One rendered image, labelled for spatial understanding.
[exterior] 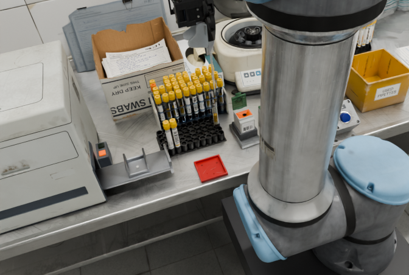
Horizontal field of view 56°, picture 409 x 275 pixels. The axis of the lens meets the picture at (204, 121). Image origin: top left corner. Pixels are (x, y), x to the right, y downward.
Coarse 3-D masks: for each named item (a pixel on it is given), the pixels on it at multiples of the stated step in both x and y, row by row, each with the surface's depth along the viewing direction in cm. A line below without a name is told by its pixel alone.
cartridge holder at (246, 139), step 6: (234, 126) 102; (234, 132) 103; (246, 132) 100; (252, 132) 100; (240, 138) 100; (246, 138) 101; (252, 138) 101; (258, 138) 101; (240, 144) 100; (246, 144) 100; (252, 144) 100
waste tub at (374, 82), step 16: (384, 48) 110; (352, 64) 111; (368, 64) 112; (384, 64) 111; (400, 64) 104; (352, 80) 106; (368, 80) 115; (384, 80) 100; (400, 80) 101; (352, 96) 108; (368, 96) 102; (384, 96) 104; (400, 96) 105
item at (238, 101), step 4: (240, 92) 98; (236, 96) 98; (240, 96) 99; (244, 96) 99; (232, 100) 99; (236, 100) 99; (240, 100) 99; (244, 100) 100; (232, 104) 99; (236, 104) 100; (240, 104) 100; (244, 104) 100; (232, 108) 100; (236, 108) 100; (240, 108) 100
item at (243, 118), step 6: (246, 108) 100; (234, 114) 100; (240, 114) 99; (246, 114) 98; (252, 114) 98; (234, 120) 102; (240, 120) 98; (246, 120) 98; (252, 120) 98; (240, 126) 98; (246, 126) 99; (252, 126) 99; (240, 132) 99
